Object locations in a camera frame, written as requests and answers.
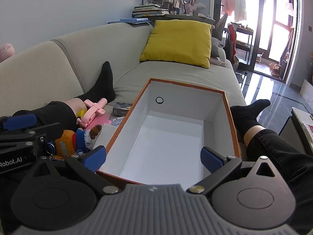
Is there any pink plush on sofa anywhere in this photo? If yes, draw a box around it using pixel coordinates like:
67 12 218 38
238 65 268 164
0 43 15 62

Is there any yellow tape measure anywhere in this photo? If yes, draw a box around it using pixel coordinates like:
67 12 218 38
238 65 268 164
76 109 87 119

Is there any white coffee table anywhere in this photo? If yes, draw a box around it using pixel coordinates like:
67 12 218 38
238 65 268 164
279 107 312 156

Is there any dark photo card box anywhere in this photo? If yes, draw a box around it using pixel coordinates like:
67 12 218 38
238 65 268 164
112 102 132 117

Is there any brown plush toy blue shirt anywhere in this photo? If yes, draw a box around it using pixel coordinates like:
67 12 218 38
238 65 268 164
48 125 102 159

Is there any blue white plastic packet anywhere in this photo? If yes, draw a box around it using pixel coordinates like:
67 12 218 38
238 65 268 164
111 117 124 127

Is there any yellow cushion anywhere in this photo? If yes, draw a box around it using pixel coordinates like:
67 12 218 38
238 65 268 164
139 20 212 69

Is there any black metal shelf rack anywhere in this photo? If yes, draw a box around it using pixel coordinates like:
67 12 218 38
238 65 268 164
229 22 254 75

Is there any beige fabric sofa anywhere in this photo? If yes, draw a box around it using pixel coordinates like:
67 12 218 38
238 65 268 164
1 23 245 116

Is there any orange white cardboard box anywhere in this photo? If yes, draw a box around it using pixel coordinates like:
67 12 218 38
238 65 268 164
97 79 241 189

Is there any stack of books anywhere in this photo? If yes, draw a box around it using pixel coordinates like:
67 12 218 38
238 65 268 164
132 4 169 18

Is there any person's left leg black sock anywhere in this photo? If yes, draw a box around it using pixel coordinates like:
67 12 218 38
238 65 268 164
13 61 116 131

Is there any pink card holder wallet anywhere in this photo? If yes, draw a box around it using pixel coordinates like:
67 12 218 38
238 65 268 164
84 114 112 130

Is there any person's leg black sock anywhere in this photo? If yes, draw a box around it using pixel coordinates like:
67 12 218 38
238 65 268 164
13 61 116 131
230 99 312 234

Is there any person's right leg black sock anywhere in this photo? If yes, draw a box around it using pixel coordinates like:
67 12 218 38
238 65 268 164
230 99 312 234

